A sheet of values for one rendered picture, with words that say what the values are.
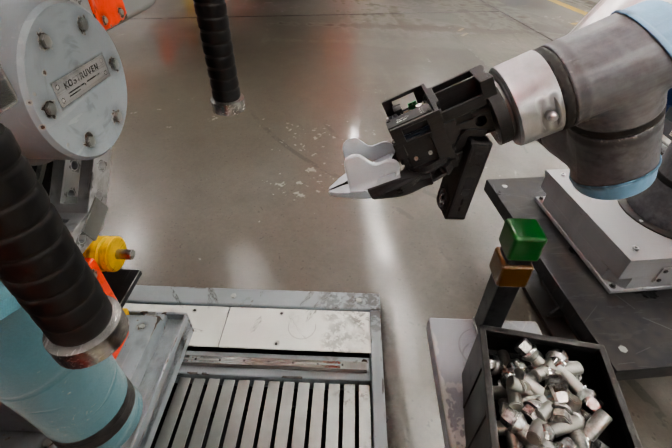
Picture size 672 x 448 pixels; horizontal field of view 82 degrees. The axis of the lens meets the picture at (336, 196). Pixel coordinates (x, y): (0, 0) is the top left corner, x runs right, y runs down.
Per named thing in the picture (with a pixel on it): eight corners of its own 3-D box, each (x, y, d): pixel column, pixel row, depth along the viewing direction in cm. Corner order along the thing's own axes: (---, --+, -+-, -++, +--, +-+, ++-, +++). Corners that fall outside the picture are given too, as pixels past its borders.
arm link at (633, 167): (606, 138, 55) (606, 62, 47) (680, 184, 46) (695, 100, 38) (544, 170, 56) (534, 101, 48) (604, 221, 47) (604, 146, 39)
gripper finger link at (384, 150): (312, 149, 47) (381, 118, 45) (333, 184, 51) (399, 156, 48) (312, 163, 45) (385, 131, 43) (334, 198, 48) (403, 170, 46)
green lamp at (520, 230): (496, 239, 50) (504, 216, 48) (527, 240, 50) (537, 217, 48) (506, 262, 47) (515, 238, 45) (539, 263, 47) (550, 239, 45)
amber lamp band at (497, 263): (487, 265, 53) (494, 244, 51) (516, 266, 53) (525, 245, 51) (495, 288, 50) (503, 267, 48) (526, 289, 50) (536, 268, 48)
